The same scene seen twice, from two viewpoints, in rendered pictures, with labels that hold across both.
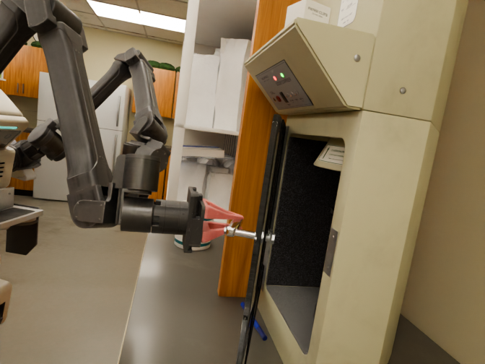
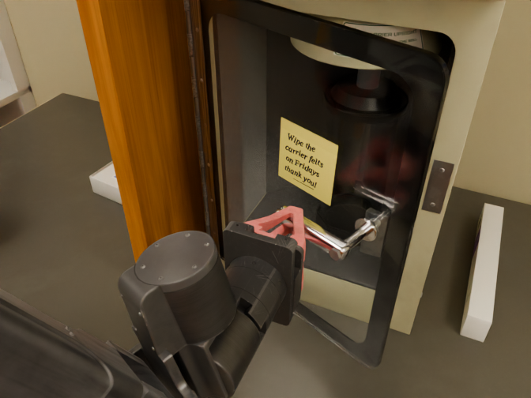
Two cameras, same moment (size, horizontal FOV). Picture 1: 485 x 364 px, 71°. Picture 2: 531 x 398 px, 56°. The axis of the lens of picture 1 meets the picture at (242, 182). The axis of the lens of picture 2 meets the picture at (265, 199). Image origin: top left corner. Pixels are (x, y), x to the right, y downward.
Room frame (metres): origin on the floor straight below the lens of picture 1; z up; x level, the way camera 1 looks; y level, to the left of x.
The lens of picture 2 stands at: (0.38, 0.33, 1.53)
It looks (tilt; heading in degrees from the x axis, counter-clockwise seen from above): 38 degrees down; 307
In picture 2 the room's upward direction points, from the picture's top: straight up
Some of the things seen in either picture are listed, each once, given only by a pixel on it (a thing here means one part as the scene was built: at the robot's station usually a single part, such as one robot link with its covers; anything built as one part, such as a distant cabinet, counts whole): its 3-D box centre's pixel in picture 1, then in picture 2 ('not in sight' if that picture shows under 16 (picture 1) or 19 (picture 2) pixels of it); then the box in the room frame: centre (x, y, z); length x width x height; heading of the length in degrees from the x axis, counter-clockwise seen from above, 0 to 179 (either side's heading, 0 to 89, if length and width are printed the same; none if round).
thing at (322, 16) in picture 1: (305, 26); not in sight; (0.59, -0.07, 1.54); 0.05 x 0.05 x 0.06; 29
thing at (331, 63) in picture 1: (290, 79); not in sight; (0.62, -0.06, 1.46); 0.32 x 0.12 x 0.10; 13
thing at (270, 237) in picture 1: (266, 248); not in sight; (0.52, -0.05, 1.18); 0.02 x 0.02 x 0.06; 82
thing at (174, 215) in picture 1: (175, 217); (248, 294); (0.56, 0.10, 1.20); 0.07 x 0.07 x 0.10; 14
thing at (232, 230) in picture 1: (244, 227); (323, 225); (0.56, -0.01, 1.20); 0.10 x 0.05 x 0.03; 172
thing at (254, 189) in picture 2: (264, 225); (290, 189); (0.63, -0.05, 1.19); 0.30 x 0.01 x 0.40; 172
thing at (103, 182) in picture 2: not in sight; (142, 181); (1.05, -0.16, 0.96); 0.16 x 0.12 x 0.04; 6
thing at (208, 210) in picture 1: (216, 222); (279, 246); (0.58, 0.04, 1.20); 0.09 x 0.07 x 0.07; 104
